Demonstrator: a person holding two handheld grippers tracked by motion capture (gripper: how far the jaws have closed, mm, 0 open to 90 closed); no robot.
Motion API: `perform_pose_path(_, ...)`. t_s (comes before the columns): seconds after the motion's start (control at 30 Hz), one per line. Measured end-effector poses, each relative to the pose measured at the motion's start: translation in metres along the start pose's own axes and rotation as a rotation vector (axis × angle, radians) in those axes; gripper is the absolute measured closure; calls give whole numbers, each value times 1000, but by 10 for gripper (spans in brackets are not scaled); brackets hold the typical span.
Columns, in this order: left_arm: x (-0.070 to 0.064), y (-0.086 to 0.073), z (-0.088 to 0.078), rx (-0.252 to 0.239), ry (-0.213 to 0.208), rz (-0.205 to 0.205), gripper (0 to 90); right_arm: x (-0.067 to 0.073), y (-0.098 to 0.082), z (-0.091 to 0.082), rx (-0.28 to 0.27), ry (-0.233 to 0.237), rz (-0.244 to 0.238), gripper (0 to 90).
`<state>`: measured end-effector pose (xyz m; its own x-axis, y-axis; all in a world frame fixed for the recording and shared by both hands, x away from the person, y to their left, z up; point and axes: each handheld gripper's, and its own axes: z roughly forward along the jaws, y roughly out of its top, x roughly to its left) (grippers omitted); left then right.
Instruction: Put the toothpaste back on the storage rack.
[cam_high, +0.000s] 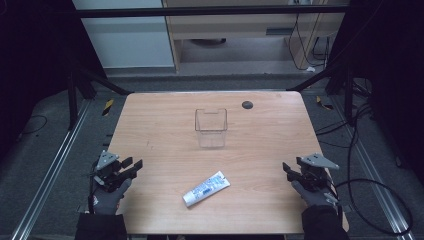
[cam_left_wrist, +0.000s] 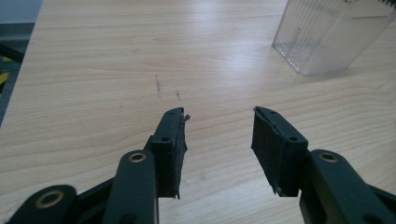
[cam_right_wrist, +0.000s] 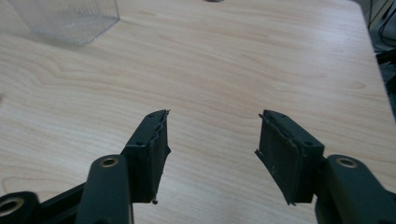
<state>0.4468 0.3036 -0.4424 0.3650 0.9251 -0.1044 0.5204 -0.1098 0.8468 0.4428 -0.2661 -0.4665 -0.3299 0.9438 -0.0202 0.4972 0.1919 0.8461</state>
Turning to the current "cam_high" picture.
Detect clear plastic container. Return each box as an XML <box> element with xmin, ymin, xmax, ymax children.
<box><xmin>194</xmin><ymin>107</ymin><xmax>229</xmax><ymax>149</ymax></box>

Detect light wooden desk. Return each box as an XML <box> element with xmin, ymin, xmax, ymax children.
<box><xmin>161</xmin><ymin>0</ymin><xmax>352</xmax><ymax>73</ymax></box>

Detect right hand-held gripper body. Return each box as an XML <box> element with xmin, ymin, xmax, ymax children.
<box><xmin>296</xmin><ymin>152</ymin><xmax>340</xmax><ymax>193</ymax></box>

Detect long black looped cable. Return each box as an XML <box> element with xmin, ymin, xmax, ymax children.
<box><xmin>314</xmin><ymin>101</ymin><xmax>415</xmax><ymax>236</ymax></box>

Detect black horizontal bar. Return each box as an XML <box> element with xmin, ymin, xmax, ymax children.
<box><xmin>75</xmin><ymin>4</ymin><xmax>350</xmax><ymax>19</ymax></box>

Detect white and blue tube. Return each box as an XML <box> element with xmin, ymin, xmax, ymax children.
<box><xmin>182</xmin><ymin>170</ymin><xmax>231</xmax><ymax>208</ymax></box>

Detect black metal stand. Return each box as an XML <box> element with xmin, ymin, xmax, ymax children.
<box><xmin>285</xmin><ymin>61</ymin><xmax>356</xmax><ymax>125</ymax></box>
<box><xmin>65</xmin><ymin>61</ymin><xmax>134</xmax><ymax>132</ymax></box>

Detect dark curtain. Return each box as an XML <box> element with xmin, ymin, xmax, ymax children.
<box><xmin>327</xmin><ymin>0</ymin><xmax>424</xmax><ymax>188</ymax></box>
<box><xmin>0</xmin><ymin>0</ymin><xmax>108</xmax><ymax>163</ymax></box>

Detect thin black floor cable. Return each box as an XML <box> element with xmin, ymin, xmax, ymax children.
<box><xmin>20</xmin><ymin>114</ymin><xmax>49</xmax><ymax>136</ymax></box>

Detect hanging black cables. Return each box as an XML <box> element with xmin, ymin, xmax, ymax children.
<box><xmin>287</xmin><ymin>12</ymin><xmax>332</xmax><ymax>72</ymax></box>

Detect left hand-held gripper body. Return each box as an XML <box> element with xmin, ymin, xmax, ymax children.
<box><xmin>93</xmin><ymin>150</ymin><xmax>130</xmax><ymax>193</ymax></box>

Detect person's right hand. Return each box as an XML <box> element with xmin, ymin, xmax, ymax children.
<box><xmin>291</xmin><ymin>180</ymin><xmax>339</xmax><ymax>209</ymax></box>

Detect white cabinet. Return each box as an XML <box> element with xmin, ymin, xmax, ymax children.
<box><xmin>71</xmin><ymin>0</ymin><xmax>176</xmax><ymax>70</ymax></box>

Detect aluminium floor rail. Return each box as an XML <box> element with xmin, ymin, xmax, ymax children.
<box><xmin>329</xmin><ymin>95</ymin><xmax>417</xmax><ymax>240</ymax></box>
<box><xmin>9</xmin><ymin>99</ymin><xmax>93</xmax><ymax>240</ymax></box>

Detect yellow and black tape strip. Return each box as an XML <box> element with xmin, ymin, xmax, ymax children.
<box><xmin>101</xmin><ymin>98</ymin><xmax>115</xmax><ymax>117</ymax></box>
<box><xmin>315</xmin><ymin>95</ymin><xmax>335</xmax><ymax>111</ymax></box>

